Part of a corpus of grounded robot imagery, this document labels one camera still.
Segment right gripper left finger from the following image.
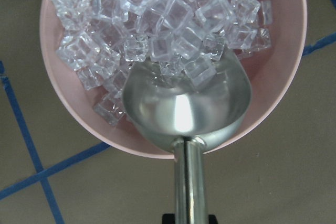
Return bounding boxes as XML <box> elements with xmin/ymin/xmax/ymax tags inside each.
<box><xmin>162</xmin><ymin>214</ymin><xmax>175</xmax><ymax>224</ymax></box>

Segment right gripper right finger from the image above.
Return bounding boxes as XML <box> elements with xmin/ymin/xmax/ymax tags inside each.
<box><xmin>208</xmin><ymin>215</ymin><xmax>218</xmax><ymax>224</ymax></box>

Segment clear ice cubes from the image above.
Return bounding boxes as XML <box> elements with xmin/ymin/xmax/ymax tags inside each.
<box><xmin>51</xmin><ymin>0</ymin><xmax>272</xmax><ymax>125</ymax></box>

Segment pink bowl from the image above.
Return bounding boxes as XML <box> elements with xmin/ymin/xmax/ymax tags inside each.
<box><xmin>40</xmin><ymin>0</ymin><xmax>307</xmax><ymax>159</ymax></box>

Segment steel ice scoop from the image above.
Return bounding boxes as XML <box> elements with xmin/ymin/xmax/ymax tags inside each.
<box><xmin>122</xmin><ymin>50</ymin><xmax>252</xmax><ymax>223</ymax></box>

